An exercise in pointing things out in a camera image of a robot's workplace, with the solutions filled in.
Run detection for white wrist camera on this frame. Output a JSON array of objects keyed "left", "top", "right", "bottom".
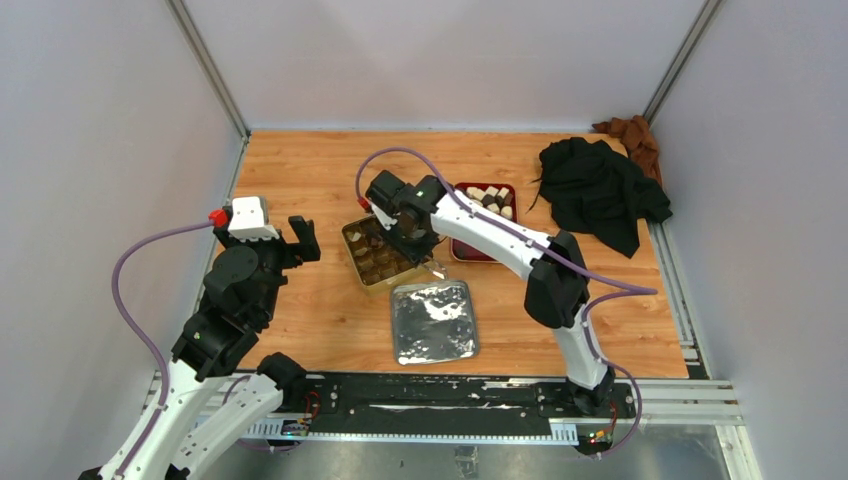
[
  {"left": 208, "top": 196, "right": 280, "bottom": 241},
  {"left": 365, "top": 170, "right": 412, "bottom": 224}
]

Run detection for gold chocolate tin box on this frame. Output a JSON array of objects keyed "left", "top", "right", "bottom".
[{"left": 341, "top": 216, "right": 429, "bottom": 296}]

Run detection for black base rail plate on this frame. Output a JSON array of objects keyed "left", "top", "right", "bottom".
[{"left": 275, "top": 372, "right": 636, "bottom": 440}]

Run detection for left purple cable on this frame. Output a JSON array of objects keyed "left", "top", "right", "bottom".
[{"left": 109, "top": 217, "right": 230, "bottom": 480}]

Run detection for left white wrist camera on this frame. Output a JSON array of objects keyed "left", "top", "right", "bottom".
[{"left": 208, "top": 196, "right": 280, "bottom": 241}]

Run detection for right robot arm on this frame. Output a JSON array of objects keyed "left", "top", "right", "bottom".
[{"left": 365, "top": 170, "right": 615, "bottom": 418}]

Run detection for brown cloth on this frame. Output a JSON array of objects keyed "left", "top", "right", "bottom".
[{"left": 592, "top": 115, "right": 663, "bottom": 186}]

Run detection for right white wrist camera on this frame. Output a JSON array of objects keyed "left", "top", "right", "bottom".
[{"left": 365, "top": 170, "right": 412, "bottom": 224}]

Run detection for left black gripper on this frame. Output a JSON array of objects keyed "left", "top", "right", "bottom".
[{"left": 216, "top": 214, "right": 320, "bottom": 322}]

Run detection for silver tin lid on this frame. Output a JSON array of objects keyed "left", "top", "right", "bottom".
[{"left": 390, "top": 280, "right": 481, "bottom": 366}]

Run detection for red chocolate tray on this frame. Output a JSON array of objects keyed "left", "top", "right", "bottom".
[{"left": 450, "top": 182, "right": 520, "bottom": 264}]

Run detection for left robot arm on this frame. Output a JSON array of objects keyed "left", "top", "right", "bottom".
[{"left": 80, "top": 207, "right": 321, "bottom": 479}]

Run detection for black cloth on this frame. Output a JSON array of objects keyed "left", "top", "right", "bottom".
[{"left": 536, "top": 137, "right": 672, "bottom": 258}]

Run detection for metal tongs black tips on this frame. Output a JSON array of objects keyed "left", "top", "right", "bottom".
[{"left": 422, "top": 259, "right": 449, "bottom": 280}]

